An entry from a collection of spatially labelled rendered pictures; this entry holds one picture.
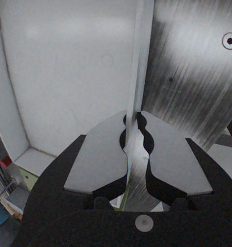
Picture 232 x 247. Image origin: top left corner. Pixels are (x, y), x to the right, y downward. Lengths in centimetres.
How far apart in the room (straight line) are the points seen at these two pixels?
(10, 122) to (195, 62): 28
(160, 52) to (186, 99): 7
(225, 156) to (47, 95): 30
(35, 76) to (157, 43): 16
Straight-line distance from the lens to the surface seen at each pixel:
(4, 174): 83
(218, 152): 29
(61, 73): 18
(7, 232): 31
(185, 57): 21
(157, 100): 22
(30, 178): 43
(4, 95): 26
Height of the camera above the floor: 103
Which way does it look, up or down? 54 degrees down
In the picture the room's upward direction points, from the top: 150 degrees counter-clockwise
